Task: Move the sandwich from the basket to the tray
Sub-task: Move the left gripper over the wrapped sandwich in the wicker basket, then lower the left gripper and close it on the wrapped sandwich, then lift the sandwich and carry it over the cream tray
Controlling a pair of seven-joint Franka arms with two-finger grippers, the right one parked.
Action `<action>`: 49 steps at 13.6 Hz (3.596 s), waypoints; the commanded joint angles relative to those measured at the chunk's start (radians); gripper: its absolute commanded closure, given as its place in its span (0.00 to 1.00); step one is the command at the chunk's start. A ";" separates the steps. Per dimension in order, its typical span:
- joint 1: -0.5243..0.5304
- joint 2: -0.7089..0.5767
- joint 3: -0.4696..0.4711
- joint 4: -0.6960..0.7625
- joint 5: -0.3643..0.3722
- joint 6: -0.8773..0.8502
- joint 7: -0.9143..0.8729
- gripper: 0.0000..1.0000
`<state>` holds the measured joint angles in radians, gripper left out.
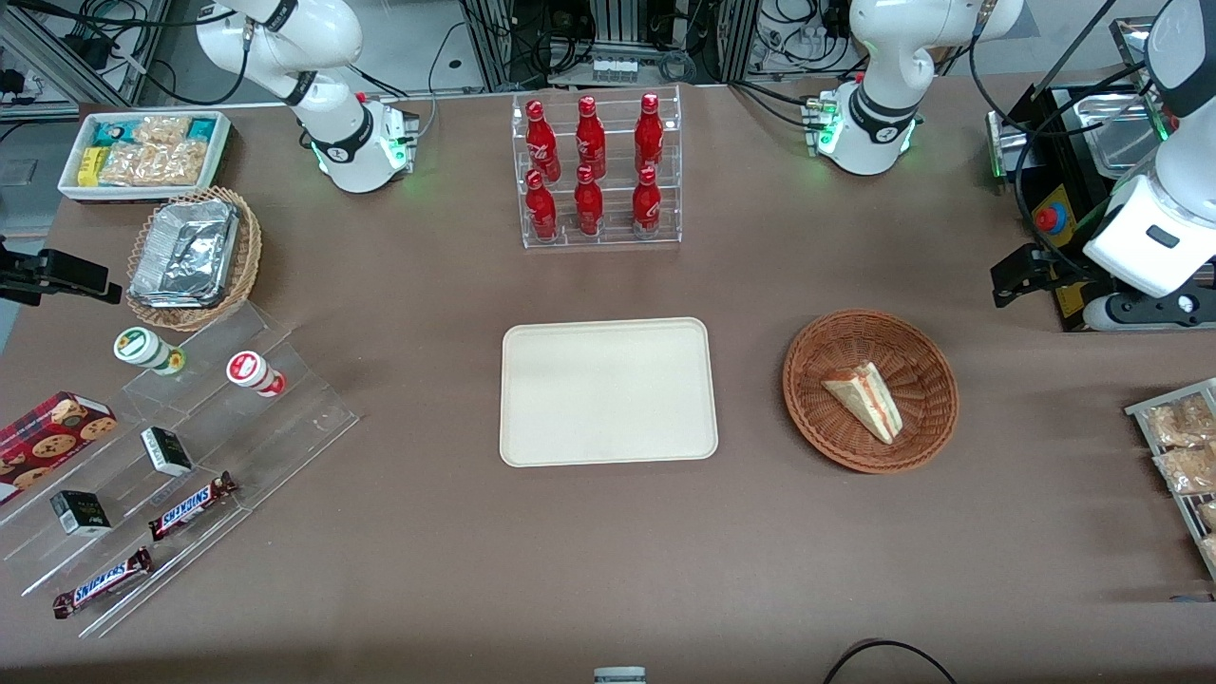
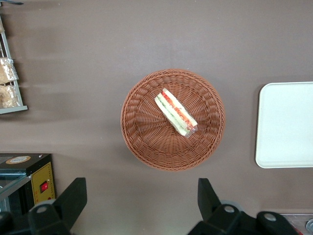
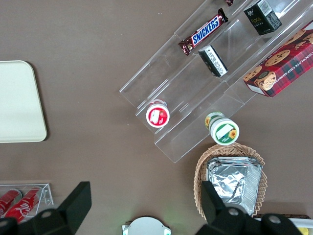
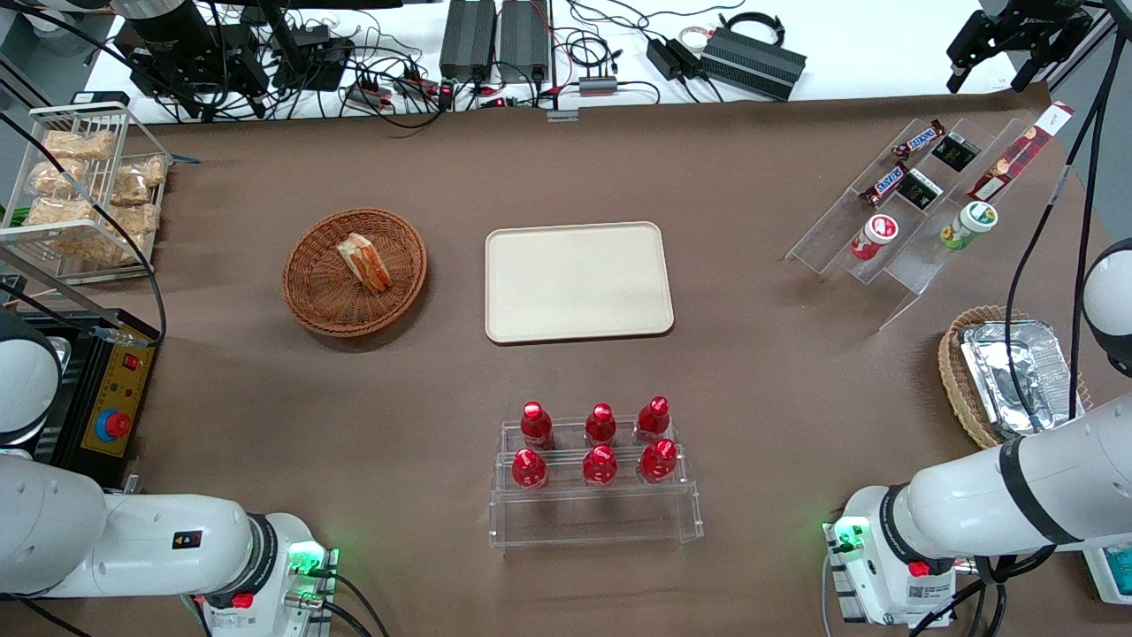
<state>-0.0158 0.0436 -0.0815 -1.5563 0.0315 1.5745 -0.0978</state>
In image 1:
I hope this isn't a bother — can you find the steel tray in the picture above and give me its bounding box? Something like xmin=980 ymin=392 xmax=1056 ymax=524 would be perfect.
xmin=1110 ymin=16 xmax=1174 ymax=96
xmin=1078 ymin=92 xmax=1165 ymax=179

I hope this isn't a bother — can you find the grey metal snack tray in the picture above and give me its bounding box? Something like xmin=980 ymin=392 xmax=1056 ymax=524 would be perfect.
xmin=1126 ymin=378 xmax=1216 ymax=582

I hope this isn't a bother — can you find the light wicker basket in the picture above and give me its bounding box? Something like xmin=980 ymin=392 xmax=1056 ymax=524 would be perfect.
xmin=125 ymin=187 xmax=262 ymax=332

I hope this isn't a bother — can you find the brown wicker basket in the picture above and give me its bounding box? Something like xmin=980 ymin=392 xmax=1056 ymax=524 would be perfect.
xmin=783 ymin=310 xmax=959 ymax=474

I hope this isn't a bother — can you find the triangular wrapped sandwich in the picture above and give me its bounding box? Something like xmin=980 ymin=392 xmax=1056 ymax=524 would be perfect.
xmin=822 ymin=362 xmax=902 ymax=445

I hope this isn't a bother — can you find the cream plastic tray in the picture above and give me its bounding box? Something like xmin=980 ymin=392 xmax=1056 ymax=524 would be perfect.
xmin=500 ymin=317 xmax=719 ymax=468

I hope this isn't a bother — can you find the white plastic snack container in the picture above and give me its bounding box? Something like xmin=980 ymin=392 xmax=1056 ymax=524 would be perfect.
xmin=59 ymin=111 xmax=232 ymax=203

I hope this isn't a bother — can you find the green lid yogurt cup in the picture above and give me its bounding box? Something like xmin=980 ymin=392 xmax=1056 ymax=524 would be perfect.
xmin=114 ymin=328 xmax=186 ymax=376

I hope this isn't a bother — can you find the stack of foil trays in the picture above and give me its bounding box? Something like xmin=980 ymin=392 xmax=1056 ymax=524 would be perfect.
xmin=130 ymin=199 xmax=238 ymax=310

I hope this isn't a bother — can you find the large clear cracker bag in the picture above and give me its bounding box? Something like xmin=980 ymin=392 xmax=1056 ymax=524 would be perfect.
xmin=98 ymin=141 xmax=208 ymax=187

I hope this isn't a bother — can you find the black control box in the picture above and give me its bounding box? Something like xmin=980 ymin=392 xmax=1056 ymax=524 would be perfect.
xmin=988 ymin=84 xmax=1216 ymax=332

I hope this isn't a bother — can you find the red tartan cookie box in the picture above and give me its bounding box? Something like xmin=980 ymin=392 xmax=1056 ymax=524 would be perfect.
xmin=0 ymin=391 xmax=118 ymax=504

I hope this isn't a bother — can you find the small clear cracker bag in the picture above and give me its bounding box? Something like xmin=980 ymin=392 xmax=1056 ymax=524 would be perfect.
xmin=133 ymin=116 xmax=194 ymax=145

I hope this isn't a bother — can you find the red lid yogurt cup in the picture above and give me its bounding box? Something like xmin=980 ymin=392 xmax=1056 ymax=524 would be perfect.
xmin=226 ymin=351 xmax=286 ymax=398

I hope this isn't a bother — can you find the dark green small box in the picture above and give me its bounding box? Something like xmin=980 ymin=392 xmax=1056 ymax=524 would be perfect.
xmin=141 ymin=427 xmax=194 ymax=477
xmin=50 ymin=490 xmax=112 ymax=536

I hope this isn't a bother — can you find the grey metal shelf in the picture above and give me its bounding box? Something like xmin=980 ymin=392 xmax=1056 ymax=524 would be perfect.
xmin=0 ymin=0 xmax=177 ymax=120

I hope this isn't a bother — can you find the clear acrylic stepped shelf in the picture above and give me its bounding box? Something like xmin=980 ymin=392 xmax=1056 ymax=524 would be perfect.
xmin=0 ymin=302 xmax=360 ymax=637

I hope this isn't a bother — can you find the Snickers chocolate bar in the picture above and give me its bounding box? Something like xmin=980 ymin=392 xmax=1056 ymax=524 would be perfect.
xmin=149 ymin=472 xmax=237 ymax=541
xmin=53 ymin=548 xmax=153 ymax=618

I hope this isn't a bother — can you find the red cola bottle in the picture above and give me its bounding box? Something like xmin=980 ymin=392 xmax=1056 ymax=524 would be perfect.
xmin=635 ymin=92 xmax=664 ymax=175
xmin=525 ymin=170 xmax=559 ymax=241
xmin=576 ymin=95 xmax=607 ymax=180
xmin=525 ymin=100 xmax=561 ymax=181
xmin=574 ymin=165 xmax=604 ymax=237
xmin=632 ymin=166 xmax=662 ymax=235

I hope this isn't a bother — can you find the clear acrylic bottle rack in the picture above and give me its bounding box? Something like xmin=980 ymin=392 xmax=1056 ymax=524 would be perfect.
xmin=511 ymin=85 xmax=683 ymax=250

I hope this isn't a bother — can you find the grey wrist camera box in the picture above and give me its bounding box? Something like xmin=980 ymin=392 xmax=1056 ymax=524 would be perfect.
xmin=1083 ymin=290 xmax=1216 ymax=332

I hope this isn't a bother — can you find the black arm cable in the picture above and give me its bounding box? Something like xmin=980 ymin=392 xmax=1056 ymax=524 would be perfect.
xmin=969 ymin=0 xmax=1150 ymax=281

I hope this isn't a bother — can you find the black table cable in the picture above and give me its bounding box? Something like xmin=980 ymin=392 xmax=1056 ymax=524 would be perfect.
xmin=822 ymin=639 xmax=960 ymax=684

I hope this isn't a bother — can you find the aluminium frame rack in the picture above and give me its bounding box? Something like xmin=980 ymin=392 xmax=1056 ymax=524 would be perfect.
xmin=456 ymin=0 xmax=856 ymax=94

